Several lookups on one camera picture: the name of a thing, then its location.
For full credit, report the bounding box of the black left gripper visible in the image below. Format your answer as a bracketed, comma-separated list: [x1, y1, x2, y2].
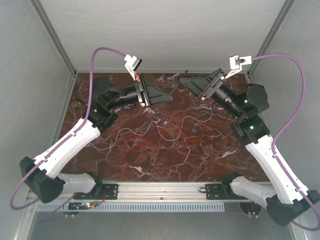
[108, 74, 176, 110]

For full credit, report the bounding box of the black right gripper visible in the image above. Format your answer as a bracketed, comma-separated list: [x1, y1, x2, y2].
[179, 67, 244, 119]

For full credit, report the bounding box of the aluminium front rail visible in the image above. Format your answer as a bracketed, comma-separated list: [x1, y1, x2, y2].
[26, 181, 298, 201]

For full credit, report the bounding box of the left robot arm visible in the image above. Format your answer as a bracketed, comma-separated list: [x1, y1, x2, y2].
[19, 74, 173, 204]

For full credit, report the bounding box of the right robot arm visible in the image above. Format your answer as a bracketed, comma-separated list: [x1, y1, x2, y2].
[180, 69, 320, 227]

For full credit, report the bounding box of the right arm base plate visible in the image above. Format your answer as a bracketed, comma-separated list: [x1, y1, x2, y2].
[204, 183, 247, 200]

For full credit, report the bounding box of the white wire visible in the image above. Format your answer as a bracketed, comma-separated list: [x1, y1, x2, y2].
[88, 103, 215, 152]

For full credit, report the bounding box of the black yellow screwdriver left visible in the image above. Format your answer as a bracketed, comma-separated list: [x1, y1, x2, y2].
[74, 98, 88, 107]

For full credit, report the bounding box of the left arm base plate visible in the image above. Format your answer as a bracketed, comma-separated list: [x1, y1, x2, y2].
[73, 183, 119, 200]

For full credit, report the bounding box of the grey slotted cable duct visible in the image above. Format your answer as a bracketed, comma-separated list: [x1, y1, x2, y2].
[36, 202, 226, 212]

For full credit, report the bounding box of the orange wire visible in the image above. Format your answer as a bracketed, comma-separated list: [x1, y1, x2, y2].
[122, 123, 207, 154]

